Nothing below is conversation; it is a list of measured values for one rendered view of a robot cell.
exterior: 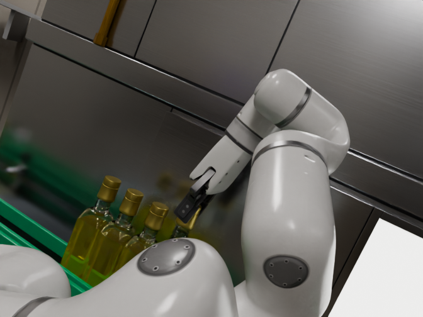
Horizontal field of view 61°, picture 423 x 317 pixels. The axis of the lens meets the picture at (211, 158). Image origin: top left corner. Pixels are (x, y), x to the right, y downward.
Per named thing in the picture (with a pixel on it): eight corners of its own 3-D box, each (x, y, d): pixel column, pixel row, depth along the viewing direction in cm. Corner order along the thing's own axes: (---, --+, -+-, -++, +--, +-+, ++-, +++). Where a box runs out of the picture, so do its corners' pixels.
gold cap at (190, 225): (196, 227, 68) (205, 206, 67) (188, 231, 64) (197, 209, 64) (180, 218, 69) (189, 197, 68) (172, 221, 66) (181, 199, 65)
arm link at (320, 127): (234, 177, 41) (252, 96, 58) (317, 235, 44) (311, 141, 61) (285, 130, 37) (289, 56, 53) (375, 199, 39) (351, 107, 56)
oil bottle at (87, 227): (84, 301, 78) (119, 213, 75) (65, 312, 72) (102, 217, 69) (65, 287, 79) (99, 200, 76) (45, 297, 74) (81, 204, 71)
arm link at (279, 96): (335, 103, 50) (282, 60, 48) (286, 162, 52) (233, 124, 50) (303, 89, 64) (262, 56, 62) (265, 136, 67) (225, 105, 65)
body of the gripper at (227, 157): (238, 127, 69) (203, 173, 71) (221, 122, 59) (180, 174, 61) (269, 152, 66) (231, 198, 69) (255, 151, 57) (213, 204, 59)
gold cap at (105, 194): (118, 201, 74) (125, 182, 73) (106, 203, 70) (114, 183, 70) (104, 193, 75) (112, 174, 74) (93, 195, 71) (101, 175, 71)
